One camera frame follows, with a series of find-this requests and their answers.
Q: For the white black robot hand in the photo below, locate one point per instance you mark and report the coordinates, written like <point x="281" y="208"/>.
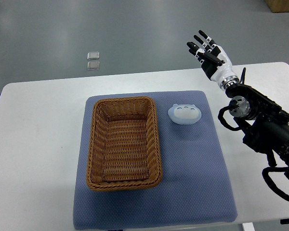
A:
<point x="214" y="61"/>

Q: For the light blue plush toy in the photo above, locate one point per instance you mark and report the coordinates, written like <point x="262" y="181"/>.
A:
<point x="184" y="114"/>

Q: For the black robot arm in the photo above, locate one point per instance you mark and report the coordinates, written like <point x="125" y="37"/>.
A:
<point x="264" y="123"/>

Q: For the brown wicker basket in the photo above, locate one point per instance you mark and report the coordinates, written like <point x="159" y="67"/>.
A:
<point x="124" y="149"/>

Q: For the cardboard box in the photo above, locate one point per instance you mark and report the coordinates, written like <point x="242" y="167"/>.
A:
<point x="278" y="6"/>

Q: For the upper silver floor plate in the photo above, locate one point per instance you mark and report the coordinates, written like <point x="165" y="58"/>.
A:
<point x="93" y="55"/>

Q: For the silver floor plate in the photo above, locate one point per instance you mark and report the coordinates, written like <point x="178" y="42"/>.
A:
<point x="93" y="55"/>
<point x="93" y="65"/>

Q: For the lower silver floor plate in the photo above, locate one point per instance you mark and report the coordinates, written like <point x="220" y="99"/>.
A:
<point x="93" y="65"/>

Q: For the blue fabric mat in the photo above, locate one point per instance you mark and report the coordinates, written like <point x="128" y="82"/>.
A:
<point x="195" y="187"/>

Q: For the white table leg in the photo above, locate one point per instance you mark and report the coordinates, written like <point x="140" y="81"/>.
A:
<point x="248" y="226"/>

